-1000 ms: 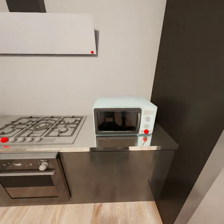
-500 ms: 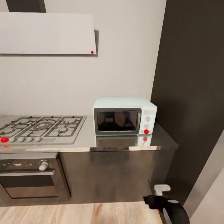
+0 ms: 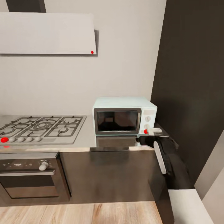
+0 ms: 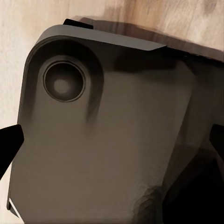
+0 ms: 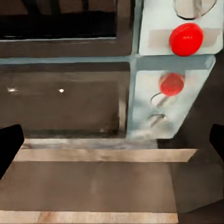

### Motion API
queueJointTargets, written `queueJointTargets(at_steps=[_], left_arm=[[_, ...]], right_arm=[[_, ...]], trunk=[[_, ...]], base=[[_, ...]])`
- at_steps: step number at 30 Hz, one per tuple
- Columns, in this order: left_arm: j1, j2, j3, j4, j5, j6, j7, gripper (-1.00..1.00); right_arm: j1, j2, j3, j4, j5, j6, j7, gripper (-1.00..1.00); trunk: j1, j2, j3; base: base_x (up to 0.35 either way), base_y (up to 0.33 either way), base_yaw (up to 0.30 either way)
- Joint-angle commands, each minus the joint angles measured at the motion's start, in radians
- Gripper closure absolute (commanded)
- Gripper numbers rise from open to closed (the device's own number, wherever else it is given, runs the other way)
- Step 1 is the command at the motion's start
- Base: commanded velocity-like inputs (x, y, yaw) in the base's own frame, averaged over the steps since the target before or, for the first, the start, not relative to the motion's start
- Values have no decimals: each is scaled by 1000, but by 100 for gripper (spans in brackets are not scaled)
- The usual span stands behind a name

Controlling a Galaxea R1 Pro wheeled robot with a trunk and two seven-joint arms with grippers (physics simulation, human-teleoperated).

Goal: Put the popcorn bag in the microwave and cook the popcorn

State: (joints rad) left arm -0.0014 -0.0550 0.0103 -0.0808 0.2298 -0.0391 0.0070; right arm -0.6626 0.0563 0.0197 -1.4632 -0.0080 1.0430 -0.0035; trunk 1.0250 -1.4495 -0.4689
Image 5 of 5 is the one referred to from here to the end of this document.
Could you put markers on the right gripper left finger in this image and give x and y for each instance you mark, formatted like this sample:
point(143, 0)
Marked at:
point(11, 139)

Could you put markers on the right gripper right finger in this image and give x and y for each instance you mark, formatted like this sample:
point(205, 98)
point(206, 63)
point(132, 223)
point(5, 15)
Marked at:
point(217, 139)

